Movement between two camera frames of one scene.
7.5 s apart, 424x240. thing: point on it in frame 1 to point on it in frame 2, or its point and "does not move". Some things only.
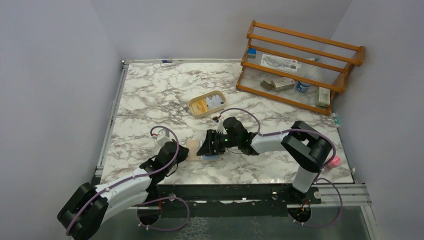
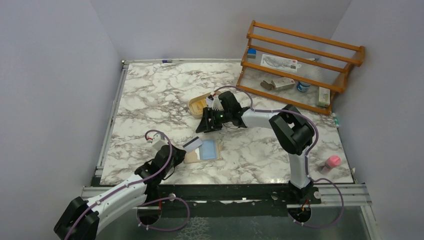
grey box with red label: [282, 83] does not move
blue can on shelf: [303, 87] does not move
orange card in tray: [200, 106] does not move
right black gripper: [208, 148] to [205, 125]
